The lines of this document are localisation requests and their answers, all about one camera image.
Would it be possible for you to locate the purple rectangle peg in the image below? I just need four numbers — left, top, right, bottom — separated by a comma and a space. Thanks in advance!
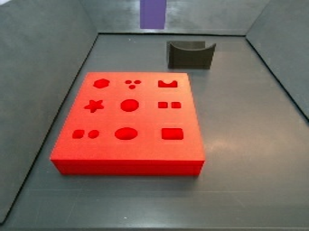
140, 0, 167, 29

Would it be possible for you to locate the red shape sorter block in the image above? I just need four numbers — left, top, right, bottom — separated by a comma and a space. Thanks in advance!
49, 72, 205, 175

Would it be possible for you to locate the black curved holder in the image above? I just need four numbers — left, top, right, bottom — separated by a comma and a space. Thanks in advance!
167, 41, 217, 69

